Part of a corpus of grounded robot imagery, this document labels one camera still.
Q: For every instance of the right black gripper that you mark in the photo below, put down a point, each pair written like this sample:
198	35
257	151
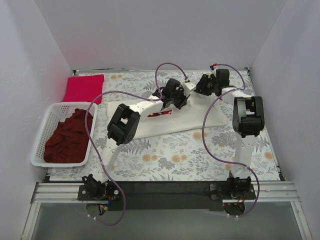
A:
203	85

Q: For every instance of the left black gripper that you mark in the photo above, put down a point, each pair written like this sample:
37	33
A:
178	100

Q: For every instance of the white t shirt red print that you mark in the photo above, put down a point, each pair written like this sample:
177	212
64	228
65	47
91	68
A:
189	117

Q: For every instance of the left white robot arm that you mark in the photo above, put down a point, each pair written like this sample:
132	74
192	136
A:
123	125

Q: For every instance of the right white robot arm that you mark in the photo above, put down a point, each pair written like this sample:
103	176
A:
247	118

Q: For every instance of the floral table cloth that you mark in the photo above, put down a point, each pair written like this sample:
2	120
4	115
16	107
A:
192	155

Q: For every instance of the folded pink t shirt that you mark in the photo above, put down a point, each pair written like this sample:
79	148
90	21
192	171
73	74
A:
83	88

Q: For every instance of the dark red t shirt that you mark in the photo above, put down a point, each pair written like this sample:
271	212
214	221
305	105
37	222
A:
69	142

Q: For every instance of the white plastic basket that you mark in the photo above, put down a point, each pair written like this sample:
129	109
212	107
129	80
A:
59	112

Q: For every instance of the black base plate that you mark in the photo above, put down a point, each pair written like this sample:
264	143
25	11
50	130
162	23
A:
166	195

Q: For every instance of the aluminium frame rail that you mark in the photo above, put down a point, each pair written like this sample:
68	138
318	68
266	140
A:
270	191

